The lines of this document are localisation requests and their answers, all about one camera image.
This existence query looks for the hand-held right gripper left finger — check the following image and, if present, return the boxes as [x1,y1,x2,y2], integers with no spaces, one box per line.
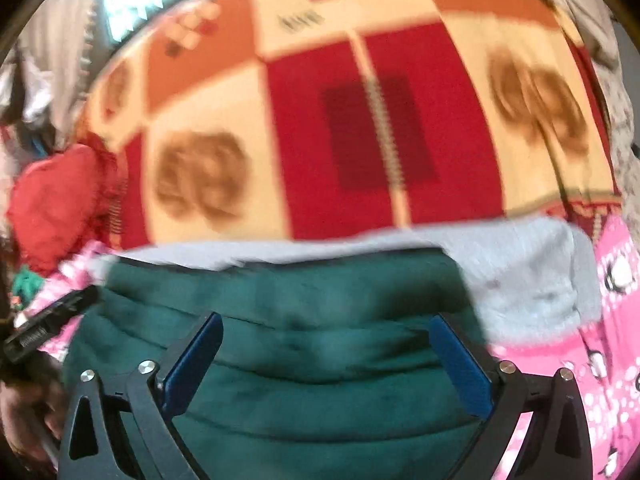
[59,311,224,480]

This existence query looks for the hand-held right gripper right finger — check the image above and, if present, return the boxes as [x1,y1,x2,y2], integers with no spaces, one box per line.
[429,313,593,480]

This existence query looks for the green puffer jacket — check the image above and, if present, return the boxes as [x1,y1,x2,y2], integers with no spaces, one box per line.
[62,247,496,480]

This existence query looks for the person's left hand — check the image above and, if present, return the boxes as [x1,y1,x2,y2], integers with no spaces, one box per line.
[0,360,63,468]

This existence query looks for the green ruffled cloth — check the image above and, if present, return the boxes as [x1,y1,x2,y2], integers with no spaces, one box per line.
[10,269,46,303]

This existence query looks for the grey fleece garment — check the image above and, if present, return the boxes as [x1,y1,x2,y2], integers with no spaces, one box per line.
[92,215,603,347]

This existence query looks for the red heart-shaped pillow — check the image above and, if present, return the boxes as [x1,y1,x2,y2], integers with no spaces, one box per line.
[6,142,126,277]

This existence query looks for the pink printed blanket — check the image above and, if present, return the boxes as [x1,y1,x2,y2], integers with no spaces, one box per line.
[492,212,640,480]

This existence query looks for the grey white cloth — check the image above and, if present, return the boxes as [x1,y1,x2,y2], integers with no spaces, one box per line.
[0,0,103,128]

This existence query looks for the red orange checked blanket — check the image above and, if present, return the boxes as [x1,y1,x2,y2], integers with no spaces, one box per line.
[70,0,623,251]

